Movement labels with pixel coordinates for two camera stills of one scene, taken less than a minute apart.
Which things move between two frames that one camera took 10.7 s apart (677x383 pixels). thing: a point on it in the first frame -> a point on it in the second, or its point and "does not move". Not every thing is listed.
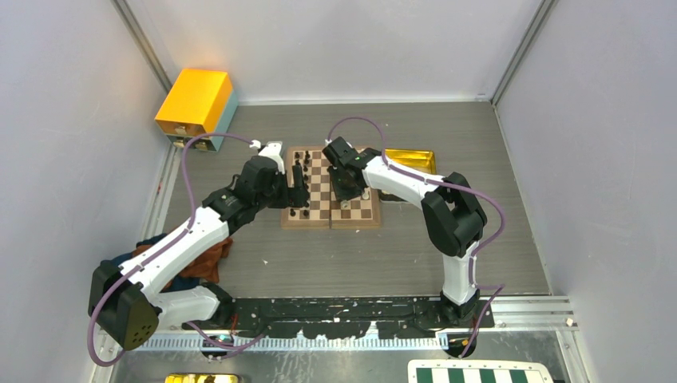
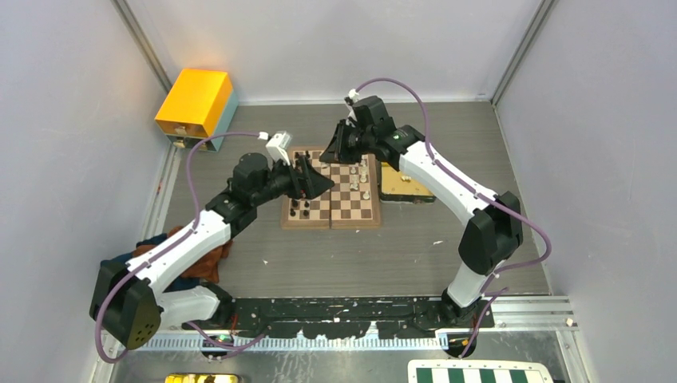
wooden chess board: x=326 y=211 does not move
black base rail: x=350 y=318 does not move
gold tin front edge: x=203 y=378 does not move
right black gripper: x=340 y=194 -> x=336 y=152
